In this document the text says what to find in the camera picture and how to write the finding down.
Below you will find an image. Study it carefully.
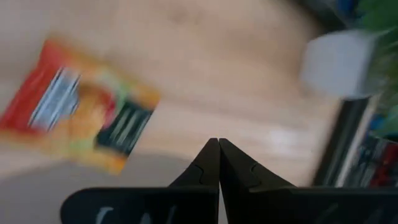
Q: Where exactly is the orange mango tea packet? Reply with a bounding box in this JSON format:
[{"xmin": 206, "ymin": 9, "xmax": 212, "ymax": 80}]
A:
[{"xmin": 0, "ymin": 37, "xmax": 162, "ymax": 175}]

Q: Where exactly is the green plant in white pot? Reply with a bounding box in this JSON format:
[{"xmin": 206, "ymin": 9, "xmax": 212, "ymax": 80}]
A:
[{"xmin": 300, "ymin": 0, "xmax": 398, "ymax": 138}]

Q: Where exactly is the red storage bin rack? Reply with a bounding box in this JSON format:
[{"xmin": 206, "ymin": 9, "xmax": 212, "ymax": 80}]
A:
[{"xmin": 345, "ymin": 133, "xmax": 398, "ymax": 189}]

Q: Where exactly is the round grey mat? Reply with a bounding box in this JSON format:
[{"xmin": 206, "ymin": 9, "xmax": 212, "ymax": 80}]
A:
[{"xmin": 0, "ymin": 152, "xmax": 224, "ymax": 224}]

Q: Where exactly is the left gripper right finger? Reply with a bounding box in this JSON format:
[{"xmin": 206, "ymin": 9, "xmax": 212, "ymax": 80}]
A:
[{"xmin": 219, "ymin": 138, "xmax": 398, "ymax": 224}]

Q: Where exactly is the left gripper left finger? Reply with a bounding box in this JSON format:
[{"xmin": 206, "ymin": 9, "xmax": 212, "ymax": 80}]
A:
[{"xmin": 60, "ymin": 138, "xmax": 221, "ymax": 224}]

